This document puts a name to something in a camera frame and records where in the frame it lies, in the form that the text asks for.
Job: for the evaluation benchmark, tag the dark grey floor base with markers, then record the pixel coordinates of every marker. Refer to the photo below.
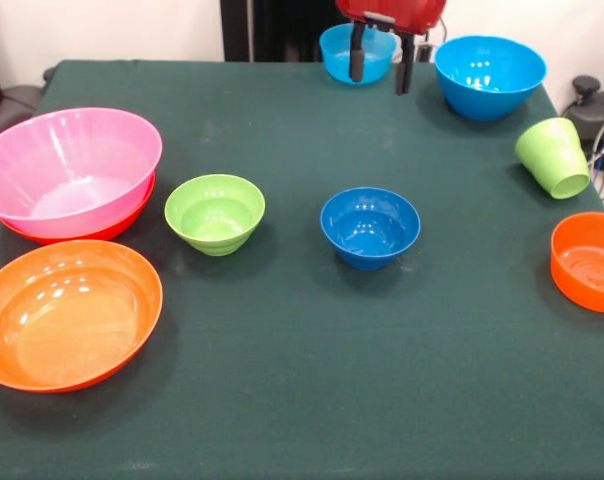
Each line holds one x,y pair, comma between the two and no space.
12,107
597,107

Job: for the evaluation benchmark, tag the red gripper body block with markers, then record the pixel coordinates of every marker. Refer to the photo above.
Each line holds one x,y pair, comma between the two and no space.
397,10

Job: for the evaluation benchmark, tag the dark blue bowl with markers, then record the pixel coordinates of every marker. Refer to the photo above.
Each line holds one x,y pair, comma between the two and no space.
369,250

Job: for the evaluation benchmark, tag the large orange bowl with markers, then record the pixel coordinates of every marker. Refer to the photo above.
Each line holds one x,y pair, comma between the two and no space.
57,325
127,225

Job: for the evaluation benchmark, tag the green cup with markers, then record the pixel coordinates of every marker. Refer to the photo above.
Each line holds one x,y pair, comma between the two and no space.
552,155

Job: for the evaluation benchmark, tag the small orange bowl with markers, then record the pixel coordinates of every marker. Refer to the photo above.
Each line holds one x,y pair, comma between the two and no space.
582,295

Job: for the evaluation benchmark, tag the dark green tablecloth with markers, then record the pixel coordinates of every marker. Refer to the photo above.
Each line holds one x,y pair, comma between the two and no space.
302,325

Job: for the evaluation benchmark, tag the green bowl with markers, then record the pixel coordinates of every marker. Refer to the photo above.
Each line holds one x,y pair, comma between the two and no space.
212,235

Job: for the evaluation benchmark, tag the small light blue bowl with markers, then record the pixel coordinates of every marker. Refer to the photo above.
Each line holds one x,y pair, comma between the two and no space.
337,65

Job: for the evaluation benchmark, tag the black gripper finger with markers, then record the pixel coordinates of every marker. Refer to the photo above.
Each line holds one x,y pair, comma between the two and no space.
357,57
403,70

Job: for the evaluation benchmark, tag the large light blue bowl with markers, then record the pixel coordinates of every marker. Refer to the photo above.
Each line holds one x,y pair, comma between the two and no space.
487,105

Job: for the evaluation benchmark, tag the large pink bowl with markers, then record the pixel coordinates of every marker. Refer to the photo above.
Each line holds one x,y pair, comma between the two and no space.
57,150

